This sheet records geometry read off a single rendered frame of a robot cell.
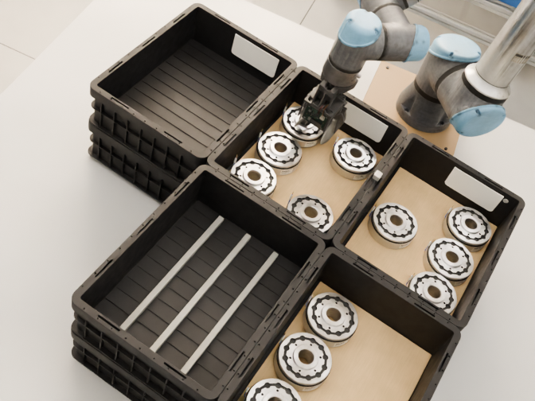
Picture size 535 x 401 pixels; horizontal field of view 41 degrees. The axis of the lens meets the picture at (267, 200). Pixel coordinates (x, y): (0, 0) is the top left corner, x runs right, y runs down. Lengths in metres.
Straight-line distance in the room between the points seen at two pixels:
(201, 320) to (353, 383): 0.31
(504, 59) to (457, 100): 0.15
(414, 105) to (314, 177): 0.37
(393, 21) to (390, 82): 0.49
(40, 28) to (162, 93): 1.44
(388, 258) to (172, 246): 0.46
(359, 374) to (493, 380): 0.39
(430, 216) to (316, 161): 0.29
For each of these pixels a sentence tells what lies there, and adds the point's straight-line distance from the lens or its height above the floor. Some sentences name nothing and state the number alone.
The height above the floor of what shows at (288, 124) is 0.86.
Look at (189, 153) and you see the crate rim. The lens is 1.45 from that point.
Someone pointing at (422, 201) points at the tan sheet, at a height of 0.83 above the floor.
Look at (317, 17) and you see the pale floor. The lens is 3.41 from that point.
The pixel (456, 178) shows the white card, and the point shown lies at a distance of 1.67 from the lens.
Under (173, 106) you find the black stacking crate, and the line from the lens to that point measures 1.67.
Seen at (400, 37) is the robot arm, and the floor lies 1.18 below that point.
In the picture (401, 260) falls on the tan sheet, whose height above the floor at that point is 0.83.
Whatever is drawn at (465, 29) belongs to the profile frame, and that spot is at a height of 0.13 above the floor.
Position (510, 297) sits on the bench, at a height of 0.70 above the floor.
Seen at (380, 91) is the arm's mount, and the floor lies 0.80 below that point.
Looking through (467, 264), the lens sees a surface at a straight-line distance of 1.58.
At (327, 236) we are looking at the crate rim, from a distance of 1.39.
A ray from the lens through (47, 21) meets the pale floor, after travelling 3.11.
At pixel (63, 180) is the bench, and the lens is 1.67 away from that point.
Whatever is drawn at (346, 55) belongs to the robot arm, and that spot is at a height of 1.14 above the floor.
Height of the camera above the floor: 2.03
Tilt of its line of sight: 51 degrees down
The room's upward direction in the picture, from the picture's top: 21 degrees clockwise
